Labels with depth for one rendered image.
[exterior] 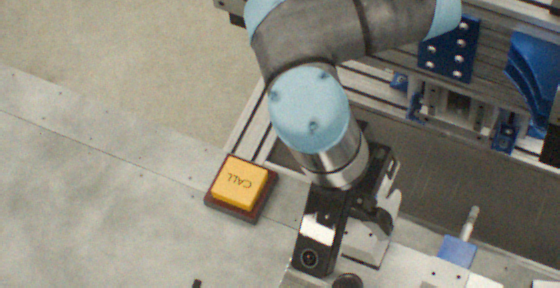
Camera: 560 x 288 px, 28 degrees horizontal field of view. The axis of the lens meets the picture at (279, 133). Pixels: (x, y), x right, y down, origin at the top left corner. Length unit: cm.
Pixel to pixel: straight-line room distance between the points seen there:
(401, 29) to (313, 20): 9
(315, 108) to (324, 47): 10
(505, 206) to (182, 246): 85
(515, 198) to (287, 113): 121
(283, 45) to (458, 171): 116
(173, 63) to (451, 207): 80
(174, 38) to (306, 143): 162
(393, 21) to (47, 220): 67
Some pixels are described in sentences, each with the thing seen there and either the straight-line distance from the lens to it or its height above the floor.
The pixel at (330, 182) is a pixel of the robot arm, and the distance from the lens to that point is 119.
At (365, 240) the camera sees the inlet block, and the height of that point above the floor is 95.
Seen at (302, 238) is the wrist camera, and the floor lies 107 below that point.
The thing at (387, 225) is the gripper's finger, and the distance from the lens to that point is 131.
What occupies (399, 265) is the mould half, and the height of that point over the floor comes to 89.
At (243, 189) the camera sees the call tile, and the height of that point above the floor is 84.
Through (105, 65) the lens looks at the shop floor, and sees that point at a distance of 269.
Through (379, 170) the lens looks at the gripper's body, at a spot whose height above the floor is 109.
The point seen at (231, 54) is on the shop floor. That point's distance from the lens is 265.
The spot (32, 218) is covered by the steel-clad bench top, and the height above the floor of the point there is 80.
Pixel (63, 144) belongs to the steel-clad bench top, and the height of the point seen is 80.
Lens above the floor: 224
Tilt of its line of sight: 62 degrees down
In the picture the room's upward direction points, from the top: 8 degrees counter-clockwise
